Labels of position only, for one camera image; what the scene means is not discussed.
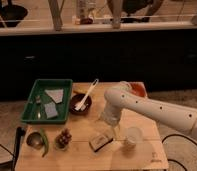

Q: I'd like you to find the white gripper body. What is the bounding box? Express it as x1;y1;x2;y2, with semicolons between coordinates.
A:
100;102;122;127

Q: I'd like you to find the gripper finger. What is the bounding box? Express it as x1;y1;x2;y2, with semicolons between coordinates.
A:
111;124;120;139

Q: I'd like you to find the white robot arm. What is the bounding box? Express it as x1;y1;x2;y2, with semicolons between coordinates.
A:
101;81;197;140

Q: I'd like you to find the clear plastic cup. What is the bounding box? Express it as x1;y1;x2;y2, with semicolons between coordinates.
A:
124;127;142;148

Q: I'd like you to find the orange bowl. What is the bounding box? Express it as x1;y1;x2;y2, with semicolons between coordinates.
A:
130;82;147;97

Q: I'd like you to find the dark brown bowl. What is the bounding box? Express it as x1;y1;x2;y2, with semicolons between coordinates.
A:
69;93;93;116

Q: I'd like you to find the pine cone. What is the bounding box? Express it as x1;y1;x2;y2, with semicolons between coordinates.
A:
55;128;72;150

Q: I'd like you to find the grey triangular cloth piece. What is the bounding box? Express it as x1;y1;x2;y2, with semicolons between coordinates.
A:
45;89;64;104

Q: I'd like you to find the grey square sponge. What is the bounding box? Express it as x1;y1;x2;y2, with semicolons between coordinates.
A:
44;102;58;119

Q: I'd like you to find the green chili pepper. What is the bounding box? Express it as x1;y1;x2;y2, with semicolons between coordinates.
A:
39;129;49;157

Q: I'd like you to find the small dark object in tray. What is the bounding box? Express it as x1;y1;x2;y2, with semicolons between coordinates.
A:
35;96;41;105

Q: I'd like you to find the green plastic tray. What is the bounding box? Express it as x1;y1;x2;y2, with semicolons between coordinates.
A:
21;79;73;124

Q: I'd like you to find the small metal bowl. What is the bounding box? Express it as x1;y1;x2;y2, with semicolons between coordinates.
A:
26;132;44;149

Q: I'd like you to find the black cable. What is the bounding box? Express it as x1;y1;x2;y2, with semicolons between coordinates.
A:
161;133;197;171

